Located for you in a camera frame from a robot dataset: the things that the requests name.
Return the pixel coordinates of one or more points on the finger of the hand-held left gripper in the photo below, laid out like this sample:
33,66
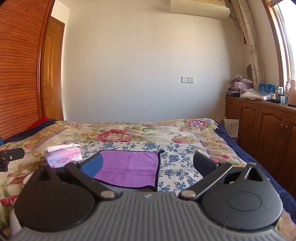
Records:
13,154

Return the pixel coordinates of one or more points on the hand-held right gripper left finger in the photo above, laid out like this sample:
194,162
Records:
92,165

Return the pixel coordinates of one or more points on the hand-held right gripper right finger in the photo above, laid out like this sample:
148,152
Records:
203,163

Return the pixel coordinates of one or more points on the purple towel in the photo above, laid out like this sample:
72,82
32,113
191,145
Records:
131,166

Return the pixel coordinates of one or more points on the pink tissue box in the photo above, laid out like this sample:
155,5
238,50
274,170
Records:
63,158

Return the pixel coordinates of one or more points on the red cloth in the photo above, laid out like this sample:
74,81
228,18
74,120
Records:
39,122

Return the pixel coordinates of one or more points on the white paper bag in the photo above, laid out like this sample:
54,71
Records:
231,127

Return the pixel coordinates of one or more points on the floral blanket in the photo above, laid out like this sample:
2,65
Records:
129,134

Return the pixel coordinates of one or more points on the wooden cabinet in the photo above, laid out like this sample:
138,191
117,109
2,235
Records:
266,129

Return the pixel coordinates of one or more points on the stack of dark books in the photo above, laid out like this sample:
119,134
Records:
233,92

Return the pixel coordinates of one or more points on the clear plastic bag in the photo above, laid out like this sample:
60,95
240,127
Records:
252,94

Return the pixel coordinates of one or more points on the wooden slatted wardrobe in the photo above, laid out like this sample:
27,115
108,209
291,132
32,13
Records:
18,69

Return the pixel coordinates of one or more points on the purple box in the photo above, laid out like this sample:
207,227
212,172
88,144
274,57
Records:
242,85

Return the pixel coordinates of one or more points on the wooden door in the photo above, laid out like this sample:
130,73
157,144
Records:
52,69

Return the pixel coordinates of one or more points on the blue box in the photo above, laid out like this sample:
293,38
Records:
266,88

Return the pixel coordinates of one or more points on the woven hand fan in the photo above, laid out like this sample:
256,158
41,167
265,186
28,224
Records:
249,72

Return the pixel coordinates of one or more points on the pink thermos jug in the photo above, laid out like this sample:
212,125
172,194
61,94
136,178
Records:
291,92

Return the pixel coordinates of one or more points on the beige patterned curtain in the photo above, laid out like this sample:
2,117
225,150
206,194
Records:
249,41

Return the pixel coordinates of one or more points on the window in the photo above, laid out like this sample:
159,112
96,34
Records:
285,39

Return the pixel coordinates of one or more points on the white air conditioner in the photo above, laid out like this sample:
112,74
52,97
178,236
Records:
198,8

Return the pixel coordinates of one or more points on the white wall socket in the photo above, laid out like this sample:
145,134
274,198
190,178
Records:
187,79

